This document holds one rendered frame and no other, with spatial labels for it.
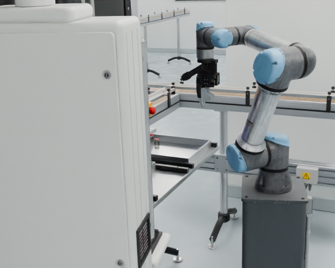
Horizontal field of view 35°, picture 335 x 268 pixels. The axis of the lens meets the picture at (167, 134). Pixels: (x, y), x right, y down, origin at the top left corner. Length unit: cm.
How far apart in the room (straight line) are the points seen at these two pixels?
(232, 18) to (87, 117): 251
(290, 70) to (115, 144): 75
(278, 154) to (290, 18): 165
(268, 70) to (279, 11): 185
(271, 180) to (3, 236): 108
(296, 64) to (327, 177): 145
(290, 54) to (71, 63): 81
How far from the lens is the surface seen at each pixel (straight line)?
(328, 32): 356
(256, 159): 203
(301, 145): 376
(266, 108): 189
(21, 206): 147
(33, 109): 135
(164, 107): 304
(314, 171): 311
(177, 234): 351
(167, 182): 203
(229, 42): 211
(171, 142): 247
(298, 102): 304
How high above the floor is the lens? 166
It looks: 17 degrees down
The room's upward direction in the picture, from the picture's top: 2 degrees counter-clockwise
